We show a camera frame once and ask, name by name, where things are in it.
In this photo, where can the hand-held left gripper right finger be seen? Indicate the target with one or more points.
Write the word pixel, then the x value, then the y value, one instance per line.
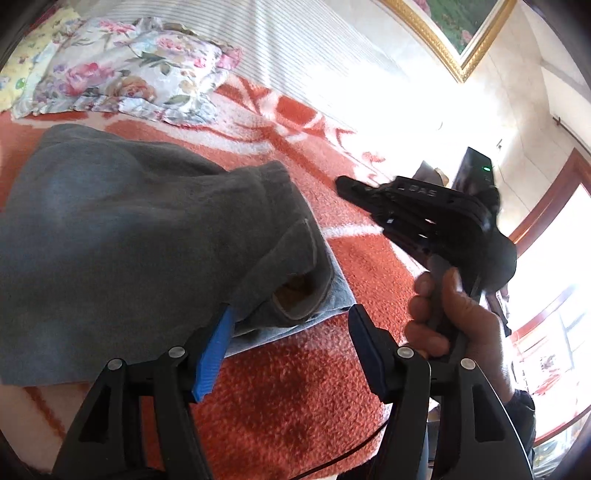
pixel 369 355

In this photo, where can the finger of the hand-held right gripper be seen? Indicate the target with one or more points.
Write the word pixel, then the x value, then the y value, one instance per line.
pixel 406 235
pixel 360 187

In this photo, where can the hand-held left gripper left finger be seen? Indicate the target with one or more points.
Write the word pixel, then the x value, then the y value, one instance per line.
pixel 212 355

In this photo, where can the grey sweatshirt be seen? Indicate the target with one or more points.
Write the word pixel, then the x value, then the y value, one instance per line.
pixel 115 230

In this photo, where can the person's right forearm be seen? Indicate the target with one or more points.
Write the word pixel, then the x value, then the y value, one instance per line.
pixel 521 424

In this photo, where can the person's right hand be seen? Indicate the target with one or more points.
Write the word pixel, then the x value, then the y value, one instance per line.
pixel 475 323

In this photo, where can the dark wooden chair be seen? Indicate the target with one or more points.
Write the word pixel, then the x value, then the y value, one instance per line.
pixel 431 173

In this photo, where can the orange and white blanket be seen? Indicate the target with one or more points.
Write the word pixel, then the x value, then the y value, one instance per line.
pixel 300 406

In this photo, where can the white striped bed sheet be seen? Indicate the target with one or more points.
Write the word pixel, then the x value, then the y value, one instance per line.
pixel 286 50

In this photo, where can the gold framed picture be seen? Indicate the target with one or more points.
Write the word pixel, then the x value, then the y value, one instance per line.
pixel 455 27

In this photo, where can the floral pillow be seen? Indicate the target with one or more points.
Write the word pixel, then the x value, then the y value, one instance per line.
pixel 124 69

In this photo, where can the yellow animal print pillow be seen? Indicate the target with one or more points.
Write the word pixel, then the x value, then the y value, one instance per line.
pixel 27 60

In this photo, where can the red brown door frame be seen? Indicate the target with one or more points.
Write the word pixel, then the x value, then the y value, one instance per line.
pixel 549 194

